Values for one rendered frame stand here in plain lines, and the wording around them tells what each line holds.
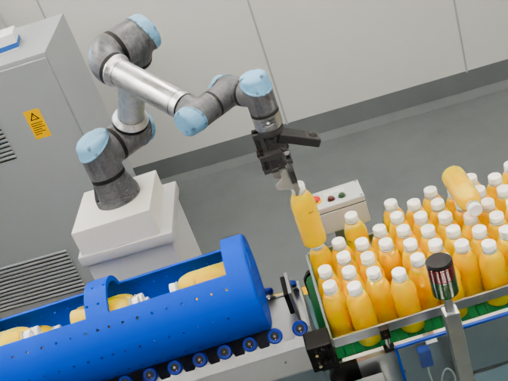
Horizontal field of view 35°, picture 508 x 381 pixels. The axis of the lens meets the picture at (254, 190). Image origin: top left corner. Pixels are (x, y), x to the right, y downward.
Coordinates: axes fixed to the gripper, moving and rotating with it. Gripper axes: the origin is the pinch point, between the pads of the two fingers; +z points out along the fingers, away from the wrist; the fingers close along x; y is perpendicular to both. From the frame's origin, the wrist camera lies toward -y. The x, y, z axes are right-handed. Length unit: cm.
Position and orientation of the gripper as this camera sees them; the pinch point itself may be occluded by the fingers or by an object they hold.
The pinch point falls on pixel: (297, 187)
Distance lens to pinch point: 221.6
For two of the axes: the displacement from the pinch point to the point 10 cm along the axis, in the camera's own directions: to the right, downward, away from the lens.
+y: -9.5, 3.0, 0.6
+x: 1.1, 5.1, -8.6
